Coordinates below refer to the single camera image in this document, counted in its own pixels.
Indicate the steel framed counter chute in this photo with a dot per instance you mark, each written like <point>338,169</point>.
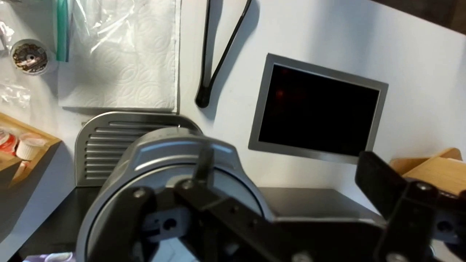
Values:
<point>318,110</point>

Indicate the black plastic tongs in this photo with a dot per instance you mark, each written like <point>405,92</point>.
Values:
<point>209,73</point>

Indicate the patterned paper cup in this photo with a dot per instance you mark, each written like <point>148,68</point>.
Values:
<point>30,57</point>

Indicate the black silver coffeemaker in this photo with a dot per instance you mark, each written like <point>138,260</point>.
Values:
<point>104,140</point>

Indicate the wooden cup dispenser stand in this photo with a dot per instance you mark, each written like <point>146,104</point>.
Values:
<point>437,172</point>

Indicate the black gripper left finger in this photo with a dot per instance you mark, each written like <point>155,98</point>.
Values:
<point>228,219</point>

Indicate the white paper towel stack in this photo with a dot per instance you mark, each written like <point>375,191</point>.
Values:
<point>126,63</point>

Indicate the wooden condiment organizer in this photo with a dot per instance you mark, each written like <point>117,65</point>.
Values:
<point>38,146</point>

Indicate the clear plastic zip bag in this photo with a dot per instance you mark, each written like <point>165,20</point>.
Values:
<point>62,30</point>

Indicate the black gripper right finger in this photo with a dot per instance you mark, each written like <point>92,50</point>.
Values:
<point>423,223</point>

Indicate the small creamer cup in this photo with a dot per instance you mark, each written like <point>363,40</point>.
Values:
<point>6,140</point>
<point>30,148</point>

